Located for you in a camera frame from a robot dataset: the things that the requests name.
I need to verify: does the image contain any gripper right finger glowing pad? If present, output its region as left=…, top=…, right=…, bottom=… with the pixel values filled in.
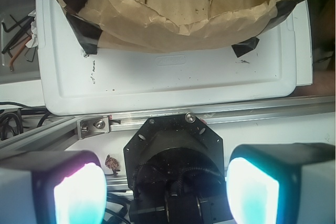
left=226, top=143, right=335, bottom=223

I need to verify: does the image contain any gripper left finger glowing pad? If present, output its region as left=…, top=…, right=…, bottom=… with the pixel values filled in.
left=1, top=151, right=107, bottom=223

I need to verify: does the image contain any black hex key set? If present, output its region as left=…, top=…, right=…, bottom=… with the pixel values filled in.
left=1, top=14, right=35, bottom=66

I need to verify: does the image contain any brown paper bag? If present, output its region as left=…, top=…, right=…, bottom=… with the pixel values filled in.
left=56, top=0, right=303, bottom=57

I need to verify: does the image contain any aluminium frame rail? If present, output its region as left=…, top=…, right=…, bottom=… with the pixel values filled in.
left=1, top=96, right=335, bottom=152

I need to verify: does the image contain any silver corner bracket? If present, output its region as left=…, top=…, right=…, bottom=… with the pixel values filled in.
left=77, top=116, right=110, bottom=140

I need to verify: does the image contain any black cables bundle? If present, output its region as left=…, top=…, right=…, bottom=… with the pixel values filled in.
left=0, top=102, right=57, bottom=142

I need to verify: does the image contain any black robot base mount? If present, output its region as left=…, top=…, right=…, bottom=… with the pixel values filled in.
left=123, top=113, right=232, bottom=223

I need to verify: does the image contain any orange-handled tool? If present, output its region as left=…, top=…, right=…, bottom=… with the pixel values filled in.
left=9, top=36, right=32, bottom=72

